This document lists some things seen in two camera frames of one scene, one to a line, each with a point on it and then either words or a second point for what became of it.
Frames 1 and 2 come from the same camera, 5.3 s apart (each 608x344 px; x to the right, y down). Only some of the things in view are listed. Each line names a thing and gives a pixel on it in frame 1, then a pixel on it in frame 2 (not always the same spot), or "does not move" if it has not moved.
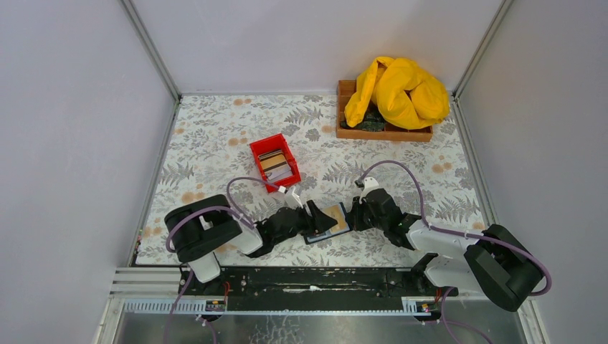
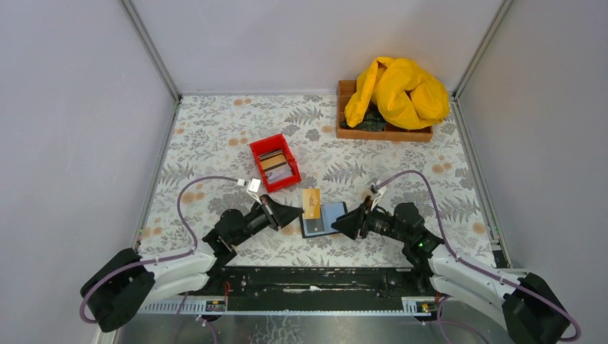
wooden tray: x=345 y=87 does not move
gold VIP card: x=335 y=212 to x=311 y=201
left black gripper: x=306 y=217 to x=271 y=214
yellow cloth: x=407 y=97 does not move
